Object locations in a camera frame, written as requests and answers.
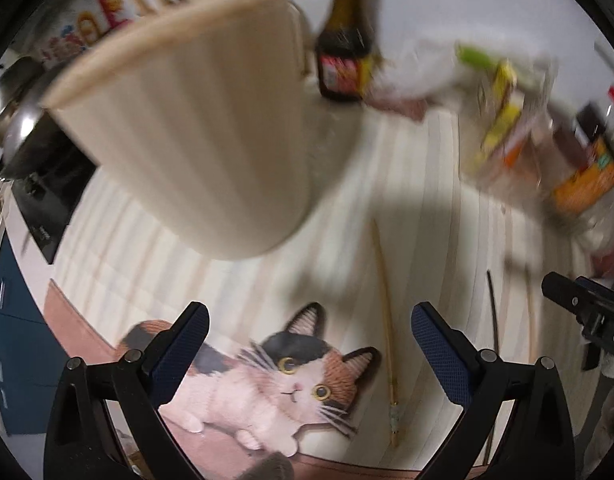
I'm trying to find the brown wooden chopstick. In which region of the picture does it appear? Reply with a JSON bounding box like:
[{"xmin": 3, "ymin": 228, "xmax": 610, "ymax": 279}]
[{"xmin": 522, "ymin": 260, "xmax": 538, "ymax": 363}]

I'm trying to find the black chopstick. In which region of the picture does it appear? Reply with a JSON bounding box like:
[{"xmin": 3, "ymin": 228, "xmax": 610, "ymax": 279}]
[{"xmin": 484, "ymin": 269, "xmax": 500, "ymax": 466}]

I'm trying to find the plastic bag with dried food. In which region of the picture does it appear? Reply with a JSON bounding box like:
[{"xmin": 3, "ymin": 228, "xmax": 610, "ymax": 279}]
[{"xmin": 367, "ymin": 40, "xmax": 468, "ymax": 123}]

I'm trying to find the light bamboo chopstick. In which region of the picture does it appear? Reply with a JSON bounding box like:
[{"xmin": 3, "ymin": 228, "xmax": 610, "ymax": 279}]
[{"xmin": 369, "ymin": 217, "xmax": 402, "ymax": 448}]

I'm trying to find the green packet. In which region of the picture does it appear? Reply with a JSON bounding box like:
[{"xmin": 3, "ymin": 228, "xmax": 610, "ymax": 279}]
[{"xmin": 454, "ymin": 44, "xmax": 503, "ymax": 68}]

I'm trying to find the cream ribbed utensil holder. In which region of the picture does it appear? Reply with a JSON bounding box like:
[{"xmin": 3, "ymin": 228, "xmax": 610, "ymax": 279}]
[{"xmin": 42, "ymin": 0, "xmax": 360, "ymax": 261}]

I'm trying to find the clear plastic organizer bin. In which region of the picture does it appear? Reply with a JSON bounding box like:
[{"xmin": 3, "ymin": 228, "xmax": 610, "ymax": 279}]
[{"xmin": 462, "ymin": 85, "xmax": 608, "ymax": 231}]

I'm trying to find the yellow-capped dark sauce bottle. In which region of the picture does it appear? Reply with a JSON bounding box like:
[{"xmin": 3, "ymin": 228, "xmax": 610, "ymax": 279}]
[{"xmin": 314, "ymin": 0, "xmax": 380, "ymax": 102}]

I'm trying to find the red tomato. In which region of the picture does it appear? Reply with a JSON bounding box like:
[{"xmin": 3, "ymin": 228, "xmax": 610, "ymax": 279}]
[{"xmin": 590, "ymin": 250, "xmax": 614, "ymax": 281}]

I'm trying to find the black induction cooktop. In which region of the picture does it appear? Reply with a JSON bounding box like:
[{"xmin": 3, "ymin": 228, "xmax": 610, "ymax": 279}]
[{"xmin": 9, "ymin": 125, "xmax": 100, "ymax": 266}]

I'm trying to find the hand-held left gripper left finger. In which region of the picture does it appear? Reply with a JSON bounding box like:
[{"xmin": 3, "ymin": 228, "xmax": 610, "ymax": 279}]
[{"xmin": 44, "ymin": 301, "xmax": 210, "ymax": 480}]

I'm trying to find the yellow box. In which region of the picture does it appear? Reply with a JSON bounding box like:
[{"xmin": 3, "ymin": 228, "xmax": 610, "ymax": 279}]
[{"xmin": 480, "ymin": 60, "xmax": 525, "ymax": 161}]

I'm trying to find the dark metal wok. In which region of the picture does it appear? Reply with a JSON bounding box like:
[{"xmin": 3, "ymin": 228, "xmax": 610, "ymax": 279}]
[{"xmin": 0, "ymin": 110, "xmax": 62, "ymax": 181}]

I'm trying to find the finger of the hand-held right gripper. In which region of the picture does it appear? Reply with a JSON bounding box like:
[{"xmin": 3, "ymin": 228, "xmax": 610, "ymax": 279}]
[
  {"xmin": 577, "ymin": 275, "xmax": 614, "ymax": 306},
  {"xmin": 541, "ymin": 271, "xmax": 595, "ymax": 326}
]

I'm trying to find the blue kitchen cabinet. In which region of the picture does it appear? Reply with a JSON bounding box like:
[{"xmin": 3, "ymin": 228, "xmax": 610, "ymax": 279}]
[{"xmin": 0, "ymin": 232, "xmax": 70, "ymax": 436}]

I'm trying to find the steel steamer pot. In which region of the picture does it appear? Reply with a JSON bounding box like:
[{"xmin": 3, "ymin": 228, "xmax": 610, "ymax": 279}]
[{"xmin": 0, "ymin": 55, "xmax": 52, "ymax": 146}]

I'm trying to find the colourful wall sticker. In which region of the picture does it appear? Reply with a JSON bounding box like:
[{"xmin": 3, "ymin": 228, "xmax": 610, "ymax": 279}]
[{"xmin": 29, "ymin": 0, "xmax": 188, "ymax": 68}]

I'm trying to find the white and orange salt packet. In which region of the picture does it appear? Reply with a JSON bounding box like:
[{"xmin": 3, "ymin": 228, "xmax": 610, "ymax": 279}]
[{"xmin": 504, "ymin": 107, "xmax": 553, "ymax": 173}]

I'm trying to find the red-capped soy sauce bottle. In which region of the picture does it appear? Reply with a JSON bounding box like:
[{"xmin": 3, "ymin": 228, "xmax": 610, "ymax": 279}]
[{"xmin": 550, "ymin": 85, "xmax": 614, "ymax": 216}]

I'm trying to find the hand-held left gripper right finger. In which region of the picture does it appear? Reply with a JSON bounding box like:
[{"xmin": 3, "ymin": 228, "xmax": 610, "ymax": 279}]
[{"xmin": 412, "ymin": 301, "xmax": 575, "ymax": 480}]

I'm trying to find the striped cat print table mat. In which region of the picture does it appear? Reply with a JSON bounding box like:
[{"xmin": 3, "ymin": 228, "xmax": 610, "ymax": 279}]
[{"xmin": 42, "ymin": 105, "xmax": 614, "ymax": 480}]

